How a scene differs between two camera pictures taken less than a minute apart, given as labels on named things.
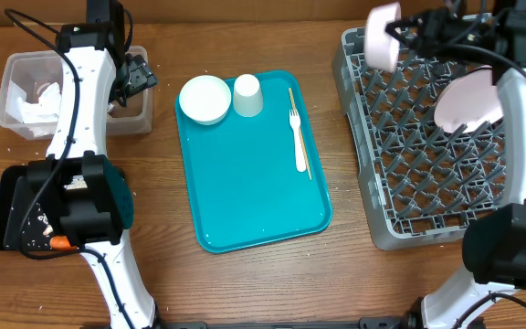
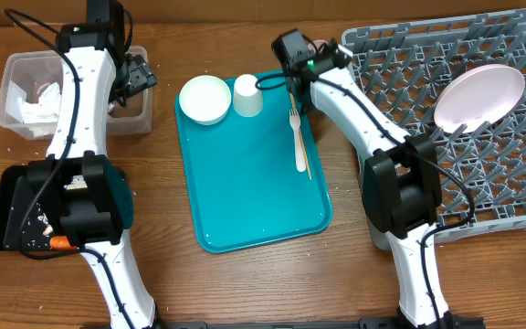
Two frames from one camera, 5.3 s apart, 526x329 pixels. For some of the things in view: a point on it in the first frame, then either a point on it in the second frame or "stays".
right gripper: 426,40 to 307,99
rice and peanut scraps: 47,230 stays
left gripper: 142,76 stays
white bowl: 205,100 stays
